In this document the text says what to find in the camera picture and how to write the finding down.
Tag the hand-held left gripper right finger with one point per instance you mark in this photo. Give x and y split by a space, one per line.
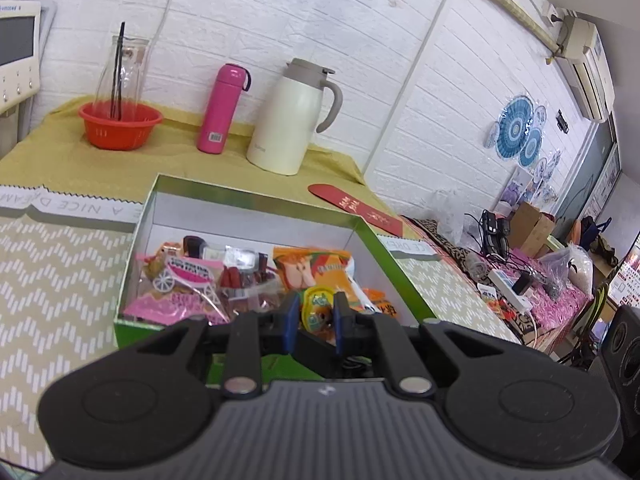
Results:
340 324

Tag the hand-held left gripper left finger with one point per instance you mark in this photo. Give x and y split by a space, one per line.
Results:
291 324

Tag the yellow cartoon snack packet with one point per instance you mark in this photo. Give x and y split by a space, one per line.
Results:
317 310

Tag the small orange snack packet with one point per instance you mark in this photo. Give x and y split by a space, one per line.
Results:
382 307

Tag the orange chips packet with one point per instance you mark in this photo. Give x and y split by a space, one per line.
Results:
310 267

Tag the clear red-edged jerky packet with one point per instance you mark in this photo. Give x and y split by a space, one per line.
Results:
235 257
245 286

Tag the pink snack packet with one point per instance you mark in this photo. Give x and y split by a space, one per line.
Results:
185 280

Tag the green cardboard box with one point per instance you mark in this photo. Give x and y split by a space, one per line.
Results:
250 215

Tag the clear packet brown dates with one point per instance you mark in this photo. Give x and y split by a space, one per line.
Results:
194 246

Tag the red envelope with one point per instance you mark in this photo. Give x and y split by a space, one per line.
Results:
360 207

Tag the leopard print cloth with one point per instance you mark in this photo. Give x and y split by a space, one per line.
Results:
440 246

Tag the white power strip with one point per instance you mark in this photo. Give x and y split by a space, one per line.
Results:
510 290

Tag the yellow-green cloth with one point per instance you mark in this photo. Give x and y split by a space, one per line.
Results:
200 165

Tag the black power adapter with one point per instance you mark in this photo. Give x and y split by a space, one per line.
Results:
524 284

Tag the cream thermal jug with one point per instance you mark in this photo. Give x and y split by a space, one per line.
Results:
285 120

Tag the brown cardboard box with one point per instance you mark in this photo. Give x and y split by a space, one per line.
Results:
530 227

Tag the pink floral cloth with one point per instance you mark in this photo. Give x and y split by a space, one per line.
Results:
555 305

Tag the pink thermos bottle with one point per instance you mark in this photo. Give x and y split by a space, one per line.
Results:
217 110

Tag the crumpled clear plastic bag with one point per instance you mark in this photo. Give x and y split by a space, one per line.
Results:
565 266

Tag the red plastic basket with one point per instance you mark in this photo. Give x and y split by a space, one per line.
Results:
120 130

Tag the blue paper fan decoration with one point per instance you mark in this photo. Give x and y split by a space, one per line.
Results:
531 149
515 127

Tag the black speaker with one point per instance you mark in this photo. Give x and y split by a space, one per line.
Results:
622 345

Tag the glass jar with straw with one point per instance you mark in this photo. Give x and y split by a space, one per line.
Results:
136 70

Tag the black straw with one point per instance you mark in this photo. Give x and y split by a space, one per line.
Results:
120 60

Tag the white air conditioner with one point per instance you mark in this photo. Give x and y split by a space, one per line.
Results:
587 70

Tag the white appliance with screen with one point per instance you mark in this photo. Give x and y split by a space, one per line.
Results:
15 75

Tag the purple wall picture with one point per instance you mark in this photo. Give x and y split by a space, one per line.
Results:
520 185

